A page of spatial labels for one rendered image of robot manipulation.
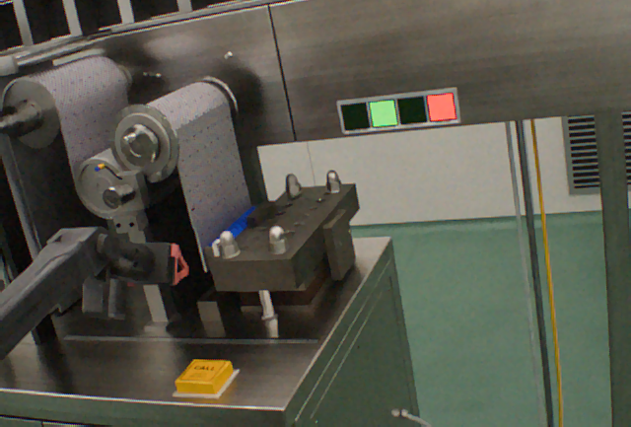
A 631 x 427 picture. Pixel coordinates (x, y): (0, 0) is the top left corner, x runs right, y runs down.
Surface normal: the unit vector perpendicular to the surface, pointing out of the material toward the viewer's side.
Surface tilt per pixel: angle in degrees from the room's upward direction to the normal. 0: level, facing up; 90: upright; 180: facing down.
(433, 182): 90
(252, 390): 0
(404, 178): 90
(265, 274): 90
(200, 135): 90
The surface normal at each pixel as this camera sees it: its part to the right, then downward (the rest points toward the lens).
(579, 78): -0.33, 0.33
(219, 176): 0.92, -0.07
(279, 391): -0.18, -0.94
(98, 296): -0.33, -0.15
